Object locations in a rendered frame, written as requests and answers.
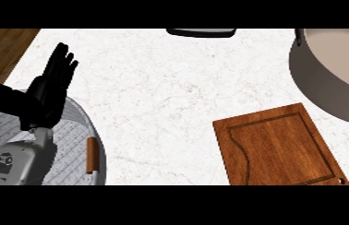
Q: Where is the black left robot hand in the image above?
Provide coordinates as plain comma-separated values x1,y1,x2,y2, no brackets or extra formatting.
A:
0,41,80,132

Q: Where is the brown wooden cutting board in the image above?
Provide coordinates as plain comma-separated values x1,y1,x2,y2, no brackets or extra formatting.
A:
212,102,349,186

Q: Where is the grey metal pot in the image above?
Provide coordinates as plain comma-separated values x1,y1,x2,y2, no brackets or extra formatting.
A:
289,29,349,123

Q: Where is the dark flat appliance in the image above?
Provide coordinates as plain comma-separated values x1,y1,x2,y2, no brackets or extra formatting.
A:
166,28,238,39

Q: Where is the grey pan with wooden handle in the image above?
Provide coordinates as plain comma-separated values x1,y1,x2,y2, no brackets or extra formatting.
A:
0,89,108,186

